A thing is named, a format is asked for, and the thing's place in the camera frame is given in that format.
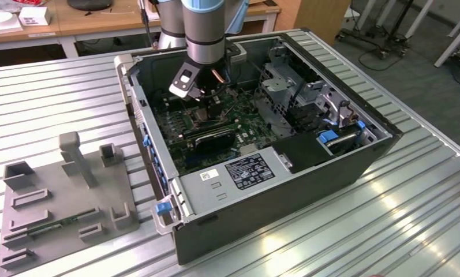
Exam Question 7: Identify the grey power supply unit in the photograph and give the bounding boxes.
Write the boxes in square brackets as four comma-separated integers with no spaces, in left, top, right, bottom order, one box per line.
[171,146,294,218]

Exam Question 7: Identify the wooden desk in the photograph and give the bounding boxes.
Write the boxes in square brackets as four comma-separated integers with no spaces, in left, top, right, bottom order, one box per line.
[0,0,283,58]

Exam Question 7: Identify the black graphics card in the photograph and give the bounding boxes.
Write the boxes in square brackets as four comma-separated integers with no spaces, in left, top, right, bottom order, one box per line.
[183,128,238,170]

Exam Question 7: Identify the black round object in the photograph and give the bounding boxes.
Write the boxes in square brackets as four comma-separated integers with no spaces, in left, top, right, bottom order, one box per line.
[67,0,114,11]

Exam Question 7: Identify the white labelled box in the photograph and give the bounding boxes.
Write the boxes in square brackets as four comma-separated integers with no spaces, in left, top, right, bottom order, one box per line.
[18,6,52,27]

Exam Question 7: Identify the white desk frame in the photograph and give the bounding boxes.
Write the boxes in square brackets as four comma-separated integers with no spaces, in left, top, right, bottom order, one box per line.
[348,0,436,40]

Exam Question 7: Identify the black open PC case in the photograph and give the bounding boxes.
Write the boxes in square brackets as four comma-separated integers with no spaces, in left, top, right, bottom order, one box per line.
[112,28,404,265]

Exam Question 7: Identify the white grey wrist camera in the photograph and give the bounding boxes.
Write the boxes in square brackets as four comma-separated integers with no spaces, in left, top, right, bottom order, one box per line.
[168,61,200,101]

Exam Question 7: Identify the green motherboard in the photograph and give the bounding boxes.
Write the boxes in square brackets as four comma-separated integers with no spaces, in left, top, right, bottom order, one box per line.
[152,86,280,175]

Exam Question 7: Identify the wooden cabinet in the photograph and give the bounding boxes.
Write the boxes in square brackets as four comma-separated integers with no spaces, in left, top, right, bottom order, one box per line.
[294,0,351,46]

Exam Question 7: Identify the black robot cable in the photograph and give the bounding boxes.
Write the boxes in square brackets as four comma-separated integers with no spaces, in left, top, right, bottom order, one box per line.
[136,0,158,49]

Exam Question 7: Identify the CPU socket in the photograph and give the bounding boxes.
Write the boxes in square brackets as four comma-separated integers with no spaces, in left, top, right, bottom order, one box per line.
[190,105,231,130]

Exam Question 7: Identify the grey parts rack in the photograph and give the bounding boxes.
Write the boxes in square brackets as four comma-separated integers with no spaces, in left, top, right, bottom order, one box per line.
[0,131,142,272]

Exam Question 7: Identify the silver square CPU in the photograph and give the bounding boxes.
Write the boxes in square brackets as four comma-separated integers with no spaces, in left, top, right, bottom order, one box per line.
[192,108,211,122]

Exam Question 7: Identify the metal disk bay cage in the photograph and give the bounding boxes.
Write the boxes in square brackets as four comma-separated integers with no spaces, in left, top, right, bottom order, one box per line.
[256,43,323,135]

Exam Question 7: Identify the black wheeled stand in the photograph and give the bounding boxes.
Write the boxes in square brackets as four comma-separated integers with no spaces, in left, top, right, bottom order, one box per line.
[336,0,413,60]

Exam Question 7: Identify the blue disk carrier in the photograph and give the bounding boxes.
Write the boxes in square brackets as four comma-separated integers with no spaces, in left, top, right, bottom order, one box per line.
[315,130,339,145]

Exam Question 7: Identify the black plastic shroud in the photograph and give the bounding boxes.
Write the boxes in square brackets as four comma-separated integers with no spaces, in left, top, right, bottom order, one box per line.
[271,133,334,174]

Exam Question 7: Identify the green RAM stick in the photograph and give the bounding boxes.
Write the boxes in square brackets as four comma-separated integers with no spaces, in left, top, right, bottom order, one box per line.
[26,214,80,237]

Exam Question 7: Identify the white table legs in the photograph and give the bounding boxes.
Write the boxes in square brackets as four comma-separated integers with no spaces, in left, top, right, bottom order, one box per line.
[433,0,460,68]

